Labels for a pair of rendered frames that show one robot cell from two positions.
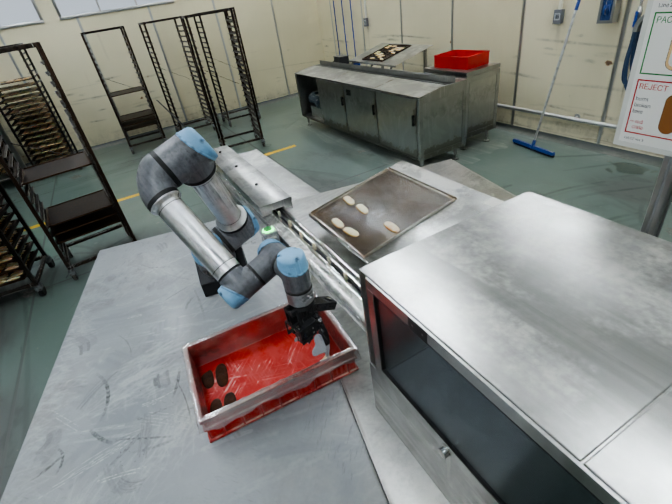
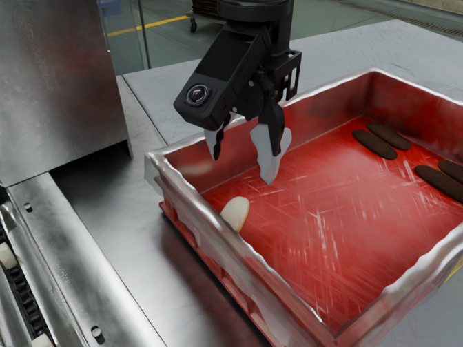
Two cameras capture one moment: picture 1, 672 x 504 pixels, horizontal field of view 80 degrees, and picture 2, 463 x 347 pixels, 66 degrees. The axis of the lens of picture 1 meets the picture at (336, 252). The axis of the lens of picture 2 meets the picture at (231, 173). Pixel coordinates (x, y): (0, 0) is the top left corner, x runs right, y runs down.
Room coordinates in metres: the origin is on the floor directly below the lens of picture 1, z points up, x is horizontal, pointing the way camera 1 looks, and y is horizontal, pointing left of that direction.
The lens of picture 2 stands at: (1.20, -0.01, 1.20)
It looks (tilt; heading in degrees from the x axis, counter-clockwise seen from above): 40 degrees down; 164
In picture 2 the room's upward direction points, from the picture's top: straight up
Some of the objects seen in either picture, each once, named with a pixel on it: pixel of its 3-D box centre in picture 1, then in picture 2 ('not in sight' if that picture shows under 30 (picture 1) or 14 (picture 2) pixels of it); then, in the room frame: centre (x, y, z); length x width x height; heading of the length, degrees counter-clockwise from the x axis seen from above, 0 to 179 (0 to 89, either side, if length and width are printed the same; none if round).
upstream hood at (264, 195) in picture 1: (241, 174); not in sight; (2.49, 0.52, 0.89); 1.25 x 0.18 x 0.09; 24
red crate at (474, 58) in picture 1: (460, 59); not in sight; (4.85, -1.77, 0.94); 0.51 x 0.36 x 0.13; 28
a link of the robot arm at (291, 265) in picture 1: (293, 270); not in sight; (0.86, 0.12, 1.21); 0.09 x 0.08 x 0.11; 30
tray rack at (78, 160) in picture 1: (57, 167); not in sight; (3.37, 2.17, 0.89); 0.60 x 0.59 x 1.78; 120
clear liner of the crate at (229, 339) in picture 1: (268, 357); (354, 175); (0.89, 0.26, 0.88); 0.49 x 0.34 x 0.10; 111
